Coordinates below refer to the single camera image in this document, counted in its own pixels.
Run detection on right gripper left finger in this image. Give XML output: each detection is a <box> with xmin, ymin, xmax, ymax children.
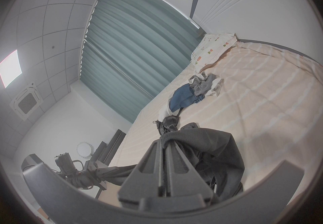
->
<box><xmin>118</xmin><ymin>140</ymin><xmax>162</xmax><ymax>200</ymax></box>

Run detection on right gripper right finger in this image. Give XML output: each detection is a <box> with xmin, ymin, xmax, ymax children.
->
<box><xmin>165</xmin><ymin>142</ymin><xmax>215</xmax><ymax>204</ymax></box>

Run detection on black T-shirt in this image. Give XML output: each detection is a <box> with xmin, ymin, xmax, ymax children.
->
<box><xmin>107</xmin><ymin>122</ymin><xmax>246</xmax><ymax>203</ymax></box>

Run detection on pile of clothes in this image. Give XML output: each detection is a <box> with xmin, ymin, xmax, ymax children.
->
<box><xmin>158</xmin><ymin>72</ymin><xmax>224</xmax><ymax>122</ymax></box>

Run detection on bed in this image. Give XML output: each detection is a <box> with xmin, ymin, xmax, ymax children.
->
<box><xmin>111</xmin><ymin>0</ymin><xmax>323</xmax><ymax>209</ymax></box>

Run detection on black shiny garment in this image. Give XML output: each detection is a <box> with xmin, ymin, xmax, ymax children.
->
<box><xmin>153</xmin><ymin>114</ymin><xmax>183</xmax><ymax>136</ymax></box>

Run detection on ceiling air vent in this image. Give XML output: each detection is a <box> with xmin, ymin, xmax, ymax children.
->
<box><xmin>10</xmin><ymin>82</ymin><xmax>44</xmax><ymax>120</ymax></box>

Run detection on white printed pillow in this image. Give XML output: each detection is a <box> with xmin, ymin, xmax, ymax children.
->
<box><xmin>190</xmin><ymin>32</ymin><xmax>239</xmax><ymax>72</ymax></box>

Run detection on white ceiling light panel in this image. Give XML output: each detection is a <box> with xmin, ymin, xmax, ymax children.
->
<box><xmin>0</xmin><ymin>49</ymin><xmax>23</xmax><ymax>89</ymax></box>

